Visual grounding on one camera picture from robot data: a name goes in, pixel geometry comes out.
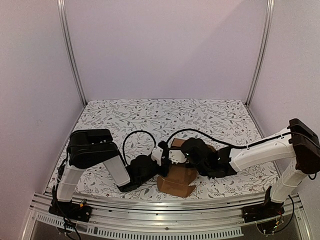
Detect brown cardboard box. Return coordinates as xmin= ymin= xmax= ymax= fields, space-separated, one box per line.
xmin=156 ymin=138 xmax=218 ymax=198

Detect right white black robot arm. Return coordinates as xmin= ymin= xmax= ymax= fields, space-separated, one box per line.
xmin=180 ymin=118 xmax=320 ymax=218

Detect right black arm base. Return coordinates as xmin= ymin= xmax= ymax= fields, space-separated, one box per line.
xmin=241 ymin=186 xmax=285 ymax=223

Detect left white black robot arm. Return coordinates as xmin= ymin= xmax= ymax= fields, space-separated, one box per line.
xmin=52 ymin=129 xmax=171 ymax=217

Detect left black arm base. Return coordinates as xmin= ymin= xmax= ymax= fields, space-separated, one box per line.
xmin=48 ymin=199 xmax=93 ymax=223

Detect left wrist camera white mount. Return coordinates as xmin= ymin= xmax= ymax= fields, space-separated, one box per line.
xmin=150 ymin=140 xmax=168 ymax=166

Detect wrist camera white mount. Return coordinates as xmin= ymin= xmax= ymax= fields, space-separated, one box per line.
xmin=150 ymin=140 xmax=168 ymax=166
xmin=168 ymin=148 xmax=188 ymax=164

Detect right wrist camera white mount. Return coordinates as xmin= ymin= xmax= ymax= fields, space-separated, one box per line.
xmin=168 ymin=148 xmax=188 ymax=164

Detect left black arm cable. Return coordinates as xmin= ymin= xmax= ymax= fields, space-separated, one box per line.
xmin=121 ymin=129 xmax=157 ymax=167

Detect aluminium front rail frame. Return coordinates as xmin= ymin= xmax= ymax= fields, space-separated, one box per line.
xmin=19 ymin=191 xmax=312 ymax=240

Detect right aluminium frame post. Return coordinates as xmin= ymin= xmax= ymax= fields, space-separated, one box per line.
xmin=245 ymin=0 xmax=275 ymax=108

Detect aluminium frame post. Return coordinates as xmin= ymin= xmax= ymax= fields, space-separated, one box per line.
xmin=245 ymin=0 xmax=275 ymax=108
xmin=57 ymin=0 xmax=88 ymax=107

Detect left aluminium frame post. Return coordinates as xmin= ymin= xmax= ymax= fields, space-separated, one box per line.
xmin=57 ymin=0 xmax=88 ymax=107

